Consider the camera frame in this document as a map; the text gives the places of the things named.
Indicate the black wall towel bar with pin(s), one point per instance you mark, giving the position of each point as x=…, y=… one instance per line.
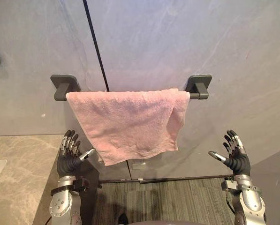
x=62, y=90

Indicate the dark door threshold strip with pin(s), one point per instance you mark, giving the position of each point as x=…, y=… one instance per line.
x=168, y=179

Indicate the pink terry towel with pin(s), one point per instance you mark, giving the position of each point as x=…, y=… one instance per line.
x=130, y=122

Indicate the grey robot torso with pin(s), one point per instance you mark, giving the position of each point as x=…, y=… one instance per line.
x=158, y=223

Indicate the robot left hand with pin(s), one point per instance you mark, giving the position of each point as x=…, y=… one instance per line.
x=68, y=162

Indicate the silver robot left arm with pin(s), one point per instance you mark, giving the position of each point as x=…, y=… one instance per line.
x=64, y=201

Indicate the dark robot foot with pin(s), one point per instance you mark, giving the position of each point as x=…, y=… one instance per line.
x=123, y=219

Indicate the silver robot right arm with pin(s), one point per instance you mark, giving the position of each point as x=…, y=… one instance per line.
x=250, y=201

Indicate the small metal door bracket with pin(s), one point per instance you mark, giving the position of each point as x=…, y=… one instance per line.
x=139, y=166

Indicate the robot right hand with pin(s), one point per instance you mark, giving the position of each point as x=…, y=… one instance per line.
x=240, y=162

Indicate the black vertical door seal strip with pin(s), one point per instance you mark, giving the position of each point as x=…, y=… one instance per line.
x=96, y=44

